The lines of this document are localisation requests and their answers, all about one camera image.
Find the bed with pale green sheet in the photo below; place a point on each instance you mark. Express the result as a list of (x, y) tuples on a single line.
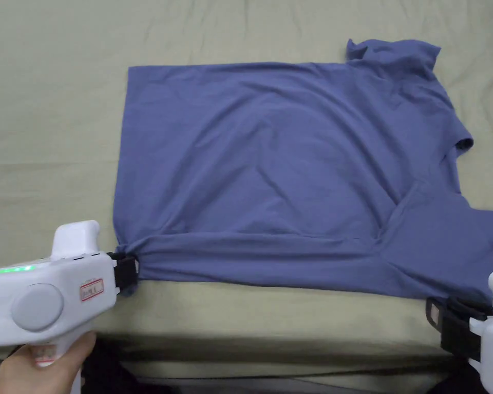
[(49, 106)]

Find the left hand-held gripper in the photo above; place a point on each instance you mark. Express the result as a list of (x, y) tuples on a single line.
[(45, 287)]

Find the dark blue shirt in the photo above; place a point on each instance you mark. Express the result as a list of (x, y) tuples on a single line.
[(279, 164)]

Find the person's left hand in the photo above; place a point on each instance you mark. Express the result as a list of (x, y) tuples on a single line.
[(37, 375)]

